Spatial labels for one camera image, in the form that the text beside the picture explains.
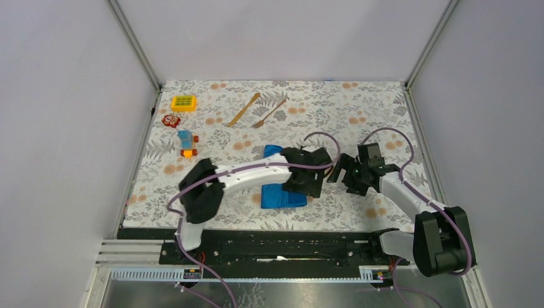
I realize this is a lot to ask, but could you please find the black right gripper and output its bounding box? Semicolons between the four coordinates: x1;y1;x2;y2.
326;153;369;197

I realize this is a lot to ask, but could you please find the wooden fork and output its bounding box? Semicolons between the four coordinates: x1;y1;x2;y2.
251;98;287;128

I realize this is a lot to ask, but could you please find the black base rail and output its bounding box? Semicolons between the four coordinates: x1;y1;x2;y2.
117;228;396;279

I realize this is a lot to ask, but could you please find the blue toy train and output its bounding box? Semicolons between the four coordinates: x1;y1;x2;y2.
177;130;200;158

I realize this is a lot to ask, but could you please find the yellow green toy block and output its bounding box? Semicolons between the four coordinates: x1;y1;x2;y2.
171;95;198;112

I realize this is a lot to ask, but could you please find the wooden spoon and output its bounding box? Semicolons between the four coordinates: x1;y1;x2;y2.
227;92;261;127

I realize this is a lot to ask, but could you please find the red owl toy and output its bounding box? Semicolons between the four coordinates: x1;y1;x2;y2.
162;114;181;128

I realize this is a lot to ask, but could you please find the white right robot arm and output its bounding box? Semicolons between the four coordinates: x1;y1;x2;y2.
327;143;476;277

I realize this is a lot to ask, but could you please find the blue cloth napkin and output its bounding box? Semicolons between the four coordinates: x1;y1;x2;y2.
260;144;309;210

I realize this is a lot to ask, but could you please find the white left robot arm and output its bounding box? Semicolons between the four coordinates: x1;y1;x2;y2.
174;148;333;264

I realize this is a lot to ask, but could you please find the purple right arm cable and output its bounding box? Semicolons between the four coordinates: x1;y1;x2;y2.
361;127;473;308

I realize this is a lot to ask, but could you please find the floral tablecloth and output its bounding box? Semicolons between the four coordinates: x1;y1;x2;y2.
123;80;430;232

